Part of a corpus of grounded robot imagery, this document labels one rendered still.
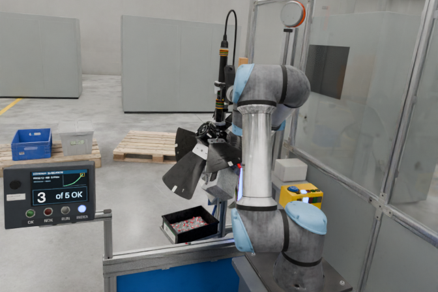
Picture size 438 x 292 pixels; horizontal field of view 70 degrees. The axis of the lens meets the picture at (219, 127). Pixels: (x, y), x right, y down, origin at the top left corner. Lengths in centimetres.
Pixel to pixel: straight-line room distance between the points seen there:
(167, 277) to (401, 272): 104
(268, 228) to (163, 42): 628
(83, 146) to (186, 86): 344
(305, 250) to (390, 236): 84
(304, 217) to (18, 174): 87
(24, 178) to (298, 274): 88
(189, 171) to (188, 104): 563
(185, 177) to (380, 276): 107
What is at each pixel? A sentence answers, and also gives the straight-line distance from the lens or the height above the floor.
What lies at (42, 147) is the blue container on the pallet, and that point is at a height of 29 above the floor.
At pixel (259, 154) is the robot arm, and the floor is 139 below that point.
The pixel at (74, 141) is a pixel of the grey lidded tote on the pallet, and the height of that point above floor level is 34.
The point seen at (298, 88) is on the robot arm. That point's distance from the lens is 92.
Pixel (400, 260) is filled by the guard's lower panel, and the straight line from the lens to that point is 172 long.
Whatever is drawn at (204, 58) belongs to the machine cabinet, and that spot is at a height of 128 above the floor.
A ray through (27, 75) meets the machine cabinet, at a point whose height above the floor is 56.
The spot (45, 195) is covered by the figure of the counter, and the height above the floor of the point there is 117.
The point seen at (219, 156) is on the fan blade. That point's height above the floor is 117.
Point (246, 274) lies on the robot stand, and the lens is 106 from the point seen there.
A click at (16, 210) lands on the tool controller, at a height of 113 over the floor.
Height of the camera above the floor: 168
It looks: 16 degrees down
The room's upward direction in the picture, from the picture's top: 4 degrees clockwise
